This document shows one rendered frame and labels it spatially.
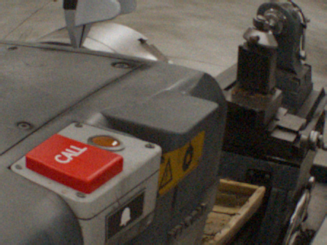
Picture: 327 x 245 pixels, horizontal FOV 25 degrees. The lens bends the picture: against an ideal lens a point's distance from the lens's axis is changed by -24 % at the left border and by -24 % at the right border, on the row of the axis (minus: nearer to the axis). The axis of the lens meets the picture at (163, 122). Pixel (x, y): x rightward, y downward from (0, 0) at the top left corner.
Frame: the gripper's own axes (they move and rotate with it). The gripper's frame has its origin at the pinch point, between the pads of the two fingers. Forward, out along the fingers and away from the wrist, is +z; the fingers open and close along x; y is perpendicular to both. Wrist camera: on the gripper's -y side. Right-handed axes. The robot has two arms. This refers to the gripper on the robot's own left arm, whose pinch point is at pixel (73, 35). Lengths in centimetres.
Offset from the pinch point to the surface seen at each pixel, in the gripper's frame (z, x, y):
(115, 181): 4.5, -17.7, 13.9
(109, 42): 7.3, 23.7, -6.7
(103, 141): 4.2, -12.3, 10.4
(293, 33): 24, 140, -6
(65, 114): 4.5, -8.6, 4.9
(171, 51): 130, 452, -157
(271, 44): 17, 86, -1
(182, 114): 4.6, -2.2, 12.3
